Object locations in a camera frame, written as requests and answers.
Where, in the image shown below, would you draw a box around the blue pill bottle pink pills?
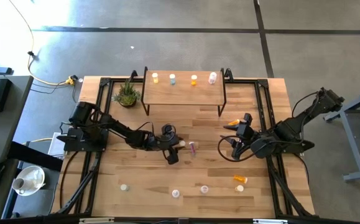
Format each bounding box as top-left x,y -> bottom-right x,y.
188,141 -> 199,156

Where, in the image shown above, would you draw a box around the silver metal bracket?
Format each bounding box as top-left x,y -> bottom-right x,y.
253,218 -> 288,224
79,217 -> 115,223

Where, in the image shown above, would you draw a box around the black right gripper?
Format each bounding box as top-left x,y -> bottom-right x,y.
220,113 -> 257,160

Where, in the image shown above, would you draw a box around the black aluminium table frame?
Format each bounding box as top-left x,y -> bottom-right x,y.
50,67 -> 317,224

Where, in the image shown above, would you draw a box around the gray side cart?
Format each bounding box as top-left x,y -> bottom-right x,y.
1,160 -> 61,220

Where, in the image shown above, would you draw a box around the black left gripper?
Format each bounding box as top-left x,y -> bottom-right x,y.
159,123 -> 184,166

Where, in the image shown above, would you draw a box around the gray metal cart frame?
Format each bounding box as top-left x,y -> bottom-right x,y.
322,86 -> 360,183

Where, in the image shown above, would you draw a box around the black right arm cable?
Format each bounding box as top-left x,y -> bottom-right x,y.
218,134 -> 261,162

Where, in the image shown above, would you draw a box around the green succulent in dark pot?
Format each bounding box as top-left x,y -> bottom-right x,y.
111,79 -> 142,109

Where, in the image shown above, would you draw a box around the wooden shelf black metal legs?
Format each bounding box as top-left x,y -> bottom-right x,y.
141,66 -> 228,118

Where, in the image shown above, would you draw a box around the yellow floor cable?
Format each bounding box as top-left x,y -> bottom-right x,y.
8,0 -> 72,86

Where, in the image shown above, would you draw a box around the black flat panel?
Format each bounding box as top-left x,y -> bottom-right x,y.
8,141 -> 65,172

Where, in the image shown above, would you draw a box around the white box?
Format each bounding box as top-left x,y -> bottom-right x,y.
47,132 -> 66,158

